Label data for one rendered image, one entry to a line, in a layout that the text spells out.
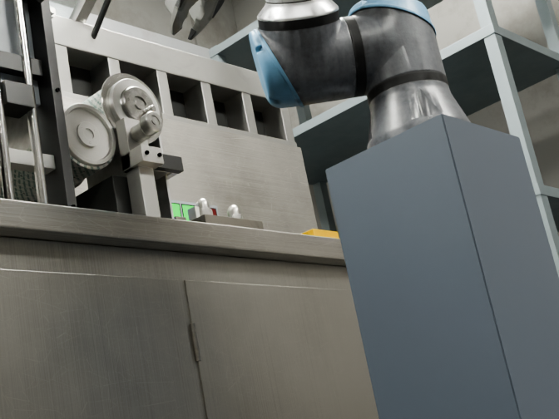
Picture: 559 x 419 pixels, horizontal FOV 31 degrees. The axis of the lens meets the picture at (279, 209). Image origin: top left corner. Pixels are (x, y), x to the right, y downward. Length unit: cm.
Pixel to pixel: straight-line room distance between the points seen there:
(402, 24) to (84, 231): 52
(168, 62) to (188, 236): 116
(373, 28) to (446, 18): 273
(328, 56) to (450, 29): 274
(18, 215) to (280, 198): 146
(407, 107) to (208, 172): 121
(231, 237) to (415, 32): 42
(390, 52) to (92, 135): 66
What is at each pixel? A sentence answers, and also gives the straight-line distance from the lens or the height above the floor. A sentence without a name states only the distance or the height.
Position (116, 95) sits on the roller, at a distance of 192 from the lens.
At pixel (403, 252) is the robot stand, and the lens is 130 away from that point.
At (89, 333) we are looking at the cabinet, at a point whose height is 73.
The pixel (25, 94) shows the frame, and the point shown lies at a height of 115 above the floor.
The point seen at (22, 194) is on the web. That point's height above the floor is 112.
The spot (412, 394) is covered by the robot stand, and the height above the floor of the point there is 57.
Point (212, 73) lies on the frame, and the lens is 269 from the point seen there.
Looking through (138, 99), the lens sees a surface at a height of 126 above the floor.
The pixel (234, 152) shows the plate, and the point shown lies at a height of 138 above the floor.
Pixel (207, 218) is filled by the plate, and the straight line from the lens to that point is 191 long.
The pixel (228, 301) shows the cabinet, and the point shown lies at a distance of 154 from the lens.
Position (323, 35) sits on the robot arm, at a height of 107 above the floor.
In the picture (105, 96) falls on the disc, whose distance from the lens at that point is 191.
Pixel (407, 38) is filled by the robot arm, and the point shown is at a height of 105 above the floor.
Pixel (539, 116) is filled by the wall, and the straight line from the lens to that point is 383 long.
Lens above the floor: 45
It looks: 17 degrees up
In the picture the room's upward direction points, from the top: 11 degrees counter-clockwise
